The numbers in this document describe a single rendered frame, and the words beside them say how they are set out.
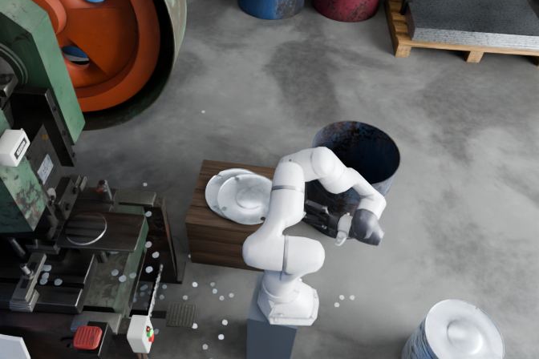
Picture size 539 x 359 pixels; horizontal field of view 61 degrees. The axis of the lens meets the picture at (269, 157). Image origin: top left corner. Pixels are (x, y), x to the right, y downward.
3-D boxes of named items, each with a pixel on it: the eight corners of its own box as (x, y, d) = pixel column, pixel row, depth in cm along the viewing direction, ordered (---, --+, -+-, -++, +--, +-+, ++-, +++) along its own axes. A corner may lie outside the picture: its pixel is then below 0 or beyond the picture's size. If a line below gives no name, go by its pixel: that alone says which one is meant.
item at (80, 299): (121, 198, 171) (118, 187, 167) (81, 314, 141) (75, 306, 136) (41, 192, 171) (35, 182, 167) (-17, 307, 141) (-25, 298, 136)
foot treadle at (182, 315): (197, 309, 199) (196, 304, 195) (193, 332, 192) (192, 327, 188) (62, 299, 199) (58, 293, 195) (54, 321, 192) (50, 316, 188)
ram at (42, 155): (86, 188, 143) (58, 118, 121) (69, 228, 133) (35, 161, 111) (30, 184, 143) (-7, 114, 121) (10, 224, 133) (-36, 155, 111)
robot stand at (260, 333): (293, 329, 206) (304, 282, 173) (287, 370, 194) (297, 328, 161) (254, 320, 208) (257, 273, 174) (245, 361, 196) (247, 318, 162)
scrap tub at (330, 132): (374, 183, 266) (395, 123, 231) (382, 245, 238) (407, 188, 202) (301, 178, 266) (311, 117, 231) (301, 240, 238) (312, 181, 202)
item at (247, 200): (261, 166, 222) (261, 165, 221) (293, 209, 206) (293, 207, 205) (207, 187, 212) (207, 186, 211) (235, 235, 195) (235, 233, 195)
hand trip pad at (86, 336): (107, 336, 133) (102, 326, 127) (102, 357, 129) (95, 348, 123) (84, 335, 133) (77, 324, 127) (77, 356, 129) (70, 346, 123)
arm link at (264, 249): (305, 190, 144) (248, 185, 144) (301, 271, 136) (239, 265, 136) (302, 199, 155) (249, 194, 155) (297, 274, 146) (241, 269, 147)
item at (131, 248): (151, 235, 160) (145, 213, 150) (141, 272, 151) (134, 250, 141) (80, 230, 160) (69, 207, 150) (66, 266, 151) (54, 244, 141)
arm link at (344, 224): (356, 213, 188) (344, 208, 190) (345, 235, 180) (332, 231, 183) (354, 231, 197) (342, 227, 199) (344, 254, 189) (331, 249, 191)
